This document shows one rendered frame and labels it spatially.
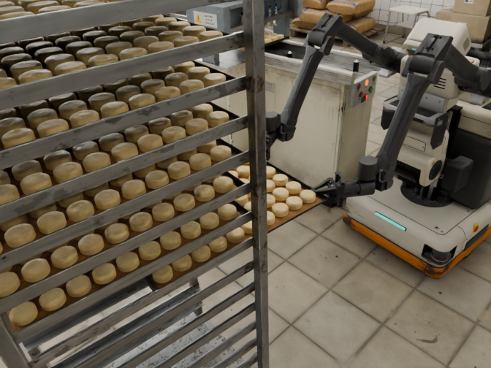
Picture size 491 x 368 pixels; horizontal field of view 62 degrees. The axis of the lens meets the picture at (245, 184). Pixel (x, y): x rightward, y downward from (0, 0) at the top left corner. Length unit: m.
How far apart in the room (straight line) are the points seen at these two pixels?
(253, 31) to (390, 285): 1.70
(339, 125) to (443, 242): 0.81
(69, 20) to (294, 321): 1.67
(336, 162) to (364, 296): 0.78
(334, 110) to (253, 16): 1.56
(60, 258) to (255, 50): 0.57
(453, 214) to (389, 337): 0.73
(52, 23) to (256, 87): 0.40
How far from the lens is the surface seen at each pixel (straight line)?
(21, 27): 0.70
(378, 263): 2.39
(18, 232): 0.87
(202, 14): 2.60
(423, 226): 2.24
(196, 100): 0.84
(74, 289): 0.97
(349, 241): 2.48
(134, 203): 0.86
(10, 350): 0.92
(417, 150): 2.10
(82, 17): 0.72
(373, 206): 2.32
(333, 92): 2.32
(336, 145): 2.43
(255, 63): 0.87
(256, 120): 0.91
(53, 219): 0.87
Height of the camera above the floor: 1.63
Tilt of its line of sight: 34 degrees down
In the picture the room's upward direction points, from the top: 3 degrees counter-clockwise
